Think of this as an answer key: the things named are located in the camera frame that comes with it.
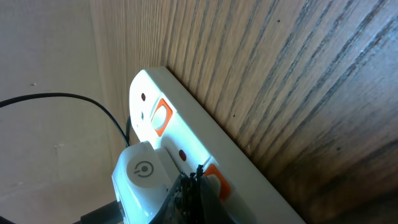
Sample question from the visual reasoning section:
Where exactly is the white power strip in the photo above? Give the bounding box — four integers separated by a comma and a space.
129, 67, 303, 223

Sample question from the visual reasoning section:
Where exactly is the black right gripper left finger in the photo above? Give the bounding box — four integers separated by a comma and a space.
150, 174, 193, 224

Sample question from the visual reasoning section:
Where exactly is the white charger plug adapter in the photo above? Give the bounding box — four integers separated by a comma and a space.
112, 141, 180, 223

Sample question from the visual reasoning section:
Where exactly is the black USB charging cable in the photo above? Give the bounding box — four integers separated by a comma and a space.
0, 91, 133, 224

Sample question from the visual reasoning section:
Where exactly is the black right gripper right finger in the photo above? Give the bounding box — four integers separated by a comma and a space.
196, 164, 257, 224

